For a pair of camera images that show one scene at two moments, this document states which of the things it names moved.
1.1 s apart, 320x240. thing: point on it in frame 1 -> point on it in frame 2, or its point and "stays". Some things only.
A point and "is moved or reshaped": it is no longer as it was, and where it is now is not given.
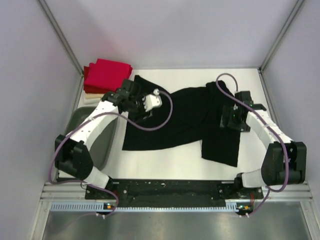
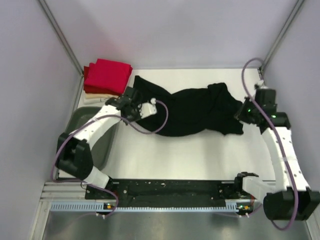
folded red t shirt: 105,76 stays
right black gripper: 228,111 -> 239,114
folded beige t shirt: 92,98 stays
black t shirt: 197,114 is moved or reshaped
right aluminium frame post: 281,35 stays
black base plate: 173,193 stays
